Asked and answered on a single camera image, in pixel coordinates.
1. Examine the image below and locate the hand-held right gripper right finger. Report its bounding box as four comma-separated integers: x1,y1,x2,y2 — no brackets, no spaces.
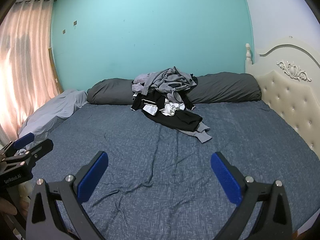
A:
211,151,293,240

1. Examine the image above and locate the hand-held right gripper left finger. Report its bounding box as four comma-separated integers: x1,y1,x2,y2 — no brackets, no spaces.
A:
25,151,109,240

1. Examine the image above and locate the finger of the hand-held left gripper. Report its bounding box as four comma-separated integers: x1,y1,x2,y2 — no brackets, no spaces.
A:
12,132,35,150
17,138,54,162

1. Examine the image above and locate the grey knit sweater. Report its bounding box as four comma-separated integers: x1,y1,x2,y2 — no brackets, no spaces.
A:
150,66,198,100

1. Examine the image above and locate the person's left hand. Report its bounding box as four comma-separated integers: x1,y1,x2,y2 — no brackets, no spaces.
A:
0,197,18,216

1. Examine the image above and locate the light blue-grey blanket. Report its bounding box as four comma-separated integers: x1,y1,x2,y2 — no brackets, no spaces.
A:
19,89,88,140

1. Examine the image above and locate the grey garment with ribbed cuff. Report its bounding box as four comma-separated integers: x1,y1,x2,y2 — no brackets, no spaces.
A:
175,122,212,144

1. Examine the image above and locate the blue mottled bed sheet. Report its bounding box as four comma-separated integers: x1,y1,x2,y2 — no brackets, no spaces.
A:
25,100,314,240

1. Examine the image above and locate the pink curtain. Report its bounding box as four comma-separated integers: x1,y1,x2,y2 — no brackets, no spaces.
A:
0,0,60,145

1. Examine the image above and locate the black garment with white trim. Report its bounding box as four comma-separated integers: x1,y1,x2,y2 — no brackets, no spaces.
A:
130,90,162,117

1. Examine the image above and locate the dark grey bolster pillow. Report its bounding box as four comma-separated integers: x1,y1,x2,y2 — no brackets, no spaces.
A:
87,72,262,105

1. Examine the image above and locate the cream tufted headboard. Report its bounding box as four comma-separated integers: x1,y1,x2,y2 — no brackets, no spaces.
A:
245,36,320,160

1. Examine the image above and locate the wooden window frame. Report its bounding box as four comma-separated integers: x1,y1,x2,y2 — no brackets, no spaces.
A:
48,47,64,93

